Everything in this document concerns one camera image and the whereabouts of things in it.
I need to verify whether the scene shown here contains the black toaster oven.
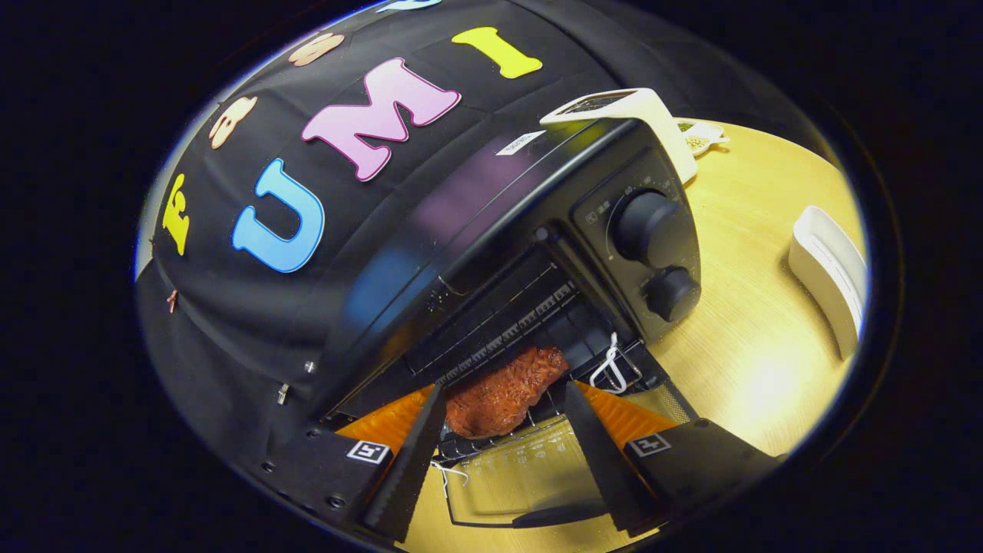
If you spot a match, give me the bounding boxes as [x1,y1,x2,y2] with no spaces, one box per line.
[311,115,703,531]

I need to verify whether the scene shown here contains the white rectangular dish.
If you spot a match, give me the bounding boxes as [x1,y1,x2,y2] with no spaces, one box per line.
[789,205,869,360]

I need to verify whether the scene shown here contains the black backdrop cloth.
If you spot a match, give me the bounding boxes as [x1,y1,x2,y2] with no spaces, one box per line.
[137,0,830,477]

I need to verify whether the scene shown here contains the reddish brown meat piece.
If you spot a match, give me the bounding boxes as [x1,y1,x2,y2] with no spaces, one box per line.
[444,346,569,440]

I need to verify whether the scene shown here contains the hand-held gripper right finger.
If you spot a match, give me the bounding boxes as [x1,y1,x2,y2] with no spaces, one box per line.
[564,380,788,538]

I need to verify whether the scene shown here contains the small dish of green beans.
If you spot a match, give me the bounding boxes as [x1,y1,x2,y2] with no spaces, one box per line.
[676,119,729,158]

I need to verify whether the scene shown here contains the white pop-up toaster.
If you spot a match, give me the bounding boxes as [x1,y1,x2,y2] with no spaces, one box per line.
[540,88,698,185]

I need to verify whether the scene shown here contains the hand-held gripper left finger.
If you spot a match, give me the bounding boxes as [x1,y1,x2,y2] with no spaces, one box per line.
[257,384,448,542]

